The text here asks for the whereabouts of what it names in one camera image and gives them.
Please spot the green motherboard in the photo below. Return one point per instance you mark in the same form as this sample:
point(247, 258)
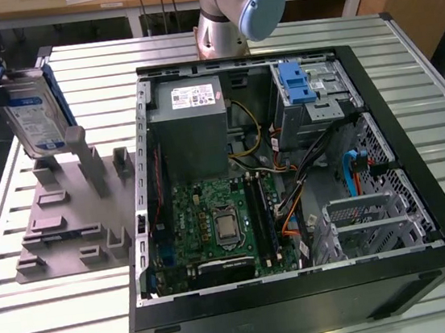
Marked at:
point(194, 202)

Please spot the metal disk bay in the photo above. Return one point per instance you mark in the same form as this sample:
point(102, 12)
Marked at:
point(376, 225)

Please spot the wooden desk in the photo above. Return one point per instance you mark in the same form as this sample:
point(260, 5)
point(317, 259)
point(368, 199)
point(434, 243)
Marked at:
point(44, 3)

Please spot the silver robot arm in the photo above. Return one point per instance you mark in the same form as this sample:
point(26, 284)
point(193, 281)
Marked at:
point(218, 33)

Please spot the RAM stick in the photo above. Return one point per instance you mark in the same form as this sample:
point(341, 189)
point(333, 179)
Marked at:
point(271, 225)

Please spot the grey power supply unit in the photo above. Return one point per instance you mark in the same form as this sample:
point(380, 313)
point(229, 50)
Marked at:
point(187, 146)

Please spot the black RAM slot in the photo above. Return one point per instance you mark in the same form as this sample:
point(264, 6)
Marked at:
point(258, 219)

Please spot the grey parts rack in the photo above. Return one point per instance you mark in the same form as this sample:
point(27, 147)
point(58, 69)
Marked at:
point(82, 216)

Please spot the black graphics card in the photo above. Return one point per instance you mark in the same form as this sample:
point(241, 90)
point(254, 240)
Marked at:
point(223, 270)

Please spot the black PC case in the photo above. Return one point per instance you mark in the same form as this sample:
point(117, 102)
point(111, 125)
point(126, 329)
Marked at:
point(265, 315)

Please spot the hard disk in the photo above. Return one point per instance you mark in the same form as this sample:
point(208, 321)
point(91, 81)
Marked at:
point(34, 124)

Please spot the silver CPU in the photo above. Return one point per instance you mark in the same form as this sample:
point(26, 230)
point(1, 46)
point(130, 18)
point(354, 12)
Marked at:
point(227, 227)

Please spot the metal optical drive cage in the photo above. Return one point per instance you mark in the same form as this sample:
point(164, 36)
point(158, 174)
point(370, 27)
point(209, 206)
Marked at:
point(321, 111)

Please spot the blue plastic drive latch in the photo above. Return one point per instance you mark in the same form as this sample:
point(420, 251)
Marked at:
point(295, 84)

